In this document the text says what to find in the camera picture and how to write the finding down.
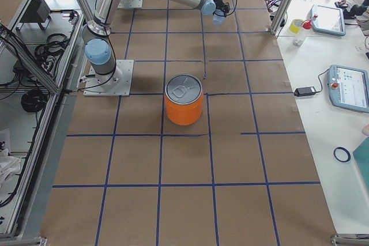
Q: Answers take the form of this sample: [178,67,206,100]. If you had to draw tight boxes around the blue tape ring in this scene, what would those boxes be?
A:
[333,147,352,163]

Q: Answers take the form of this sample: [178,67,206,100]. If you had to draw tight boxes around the small clear bottle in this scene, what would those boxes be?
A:
[293,39,304,47]

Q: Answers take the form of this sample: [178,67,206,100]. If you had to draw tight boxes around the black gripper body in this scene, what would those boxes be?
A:
[214,0,230,16]

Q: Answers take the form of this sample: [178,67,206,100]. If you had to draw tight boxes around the orange can with silver lid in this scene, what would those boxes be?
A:
[164,74,204,126]

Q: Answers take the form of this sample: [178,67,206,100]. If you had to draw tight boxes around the yellow tape roll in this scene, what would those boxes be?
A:
[289,18,303,34]

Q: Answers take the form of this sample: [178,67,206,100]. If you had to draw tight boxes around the coiled black cables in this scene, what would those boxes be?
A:
[21,34,70,114]

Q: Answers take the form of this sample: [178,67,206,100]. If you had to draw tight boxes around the teach pendant near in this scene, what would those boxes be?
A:
[327,65,368,113]

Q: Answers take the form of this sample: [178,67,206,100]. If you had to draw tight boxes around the black power supply brick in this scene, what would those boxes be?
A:
[293,86,317,97]

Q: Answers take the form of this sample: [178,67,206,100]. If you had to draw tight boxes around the aluminium frame rail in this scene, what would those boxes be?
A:
[1,0,82,241]

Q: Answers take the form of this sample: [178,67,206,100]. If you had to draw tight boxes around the teal board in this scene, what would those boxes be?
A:
[353,137,369,188]

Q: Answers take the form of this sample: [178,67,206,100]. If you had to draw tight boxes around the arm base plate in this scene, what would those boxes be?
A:
[118,0,143,9]
[83,59,134,97]

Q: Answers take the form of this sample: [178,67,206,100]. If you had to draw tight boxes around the aluminium frame post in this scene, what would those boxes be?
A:
[269,0,307,36]

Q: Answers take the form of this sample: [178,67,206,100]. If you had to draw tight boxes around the teach pendant far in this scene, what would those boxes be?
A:
[310,5,346,36]

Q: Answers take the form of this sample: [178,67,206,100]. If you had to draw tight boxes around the teach pendant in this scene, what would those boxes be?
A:
[327,65,368,113]
[310,5,346,36]

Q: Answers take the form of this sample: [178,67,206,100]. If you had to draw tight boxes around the grey control box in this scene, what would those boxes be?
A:
[16,0,51,31]

